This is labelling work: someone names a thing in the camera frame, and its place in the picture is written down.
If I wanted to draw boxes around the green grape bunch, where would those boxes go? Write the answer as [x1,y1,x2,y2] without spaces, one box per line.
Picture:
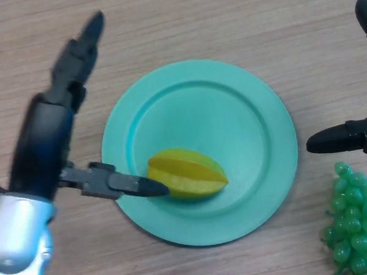
[311,158,367,275]

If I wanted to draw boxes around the green round plate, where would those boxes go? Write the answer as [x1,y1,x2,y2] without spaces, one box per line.
[91,48,308,259]

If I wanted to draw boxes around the yellow starfruit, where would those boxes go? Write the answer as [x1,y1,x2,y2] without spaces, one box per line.
[144,142,231,207]

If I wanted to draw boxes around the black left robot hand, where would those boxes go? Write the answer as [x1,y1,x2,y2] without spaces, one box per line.
[0,4,171,214]

